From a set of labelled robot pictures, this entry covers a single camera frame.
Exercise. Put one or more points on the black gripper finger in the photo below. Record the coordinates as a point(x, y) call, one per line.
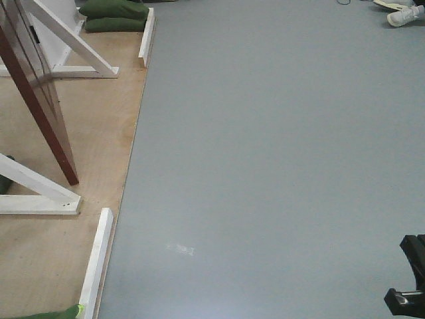
point(405, 303)
point(413, 248)

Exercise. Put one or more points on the brown wooden door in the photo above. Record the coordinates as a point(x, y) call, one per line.
point(43, 116)

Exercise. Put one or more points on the white sneaker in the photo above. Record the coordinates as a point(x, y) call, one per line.
point(405, 16)
point(396, 5)

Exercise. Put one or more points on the near white wooden edge strip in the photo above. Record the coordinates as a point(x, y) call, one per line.
point(91, 284)

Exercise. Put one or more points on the white wooden edge strip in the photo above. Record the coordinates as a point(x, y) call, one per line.
point(91, 284)
point(145, 46)

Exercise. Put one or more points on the far white wooden edge strip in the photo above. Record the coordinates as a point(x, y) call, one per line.
point(145, 46)

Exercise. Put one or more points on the near green sandbag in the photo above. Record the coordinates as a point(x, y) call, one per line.
point(70, 313)

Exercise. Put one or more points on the near white wooden brace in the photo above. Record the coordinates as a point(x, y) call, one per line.
point(50, 198)

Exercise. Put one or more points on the plywood base platform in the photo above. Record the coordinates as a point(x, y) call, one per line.
point(44, 258)

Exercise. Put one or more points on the lower green sandbag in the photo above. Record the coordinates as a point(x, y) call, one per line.
point(106, 24)

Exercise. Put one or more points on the white wooden door frame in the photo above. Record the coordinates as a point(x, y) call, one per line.
point(59, 19)

